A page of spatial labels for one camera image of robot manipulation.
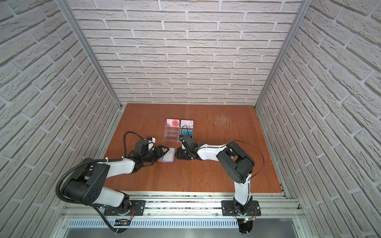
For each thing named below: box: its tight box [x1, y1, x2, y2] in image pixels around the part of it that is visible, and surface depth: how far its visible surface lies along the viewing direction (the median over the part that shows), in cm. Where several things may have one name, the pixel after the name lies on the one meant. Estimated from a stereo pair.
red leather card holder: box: [157, 147, 177, 164], surface depth 91 cm
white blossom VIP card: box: [180, 119, 194, 129], surface depth 99 cm
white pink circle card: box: [166, 119, 180, 127], surface depth 99 cm
